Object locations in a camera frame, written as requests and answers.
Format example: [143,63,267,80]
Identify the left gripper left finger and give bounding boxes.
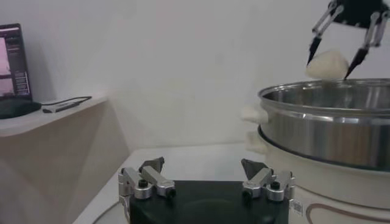
[118,156,177,201]

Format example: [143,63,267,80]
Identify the white side table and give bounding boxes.
[0,96,130,224]

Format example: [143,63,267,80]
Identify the open dark laptop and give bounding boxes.
[0,23,34,103]

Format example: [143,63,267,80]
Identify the white steamed baozi bun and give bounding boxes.
[305,50,350,82]

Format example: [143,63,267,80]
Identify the white electric cooker base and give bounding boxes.
[245,130,390,224]

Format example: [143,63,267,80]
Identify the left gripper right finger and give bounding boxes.
[240,158,296,202]

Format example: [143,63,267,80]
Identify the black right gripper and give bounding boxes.
[306,0,390,80]

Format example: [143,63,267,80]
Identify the stainless steel steamer basket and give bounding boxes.
[240,78,390,172]

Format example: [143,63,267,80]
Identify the grey hub with black cable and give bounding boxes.
[41,96,93,114]

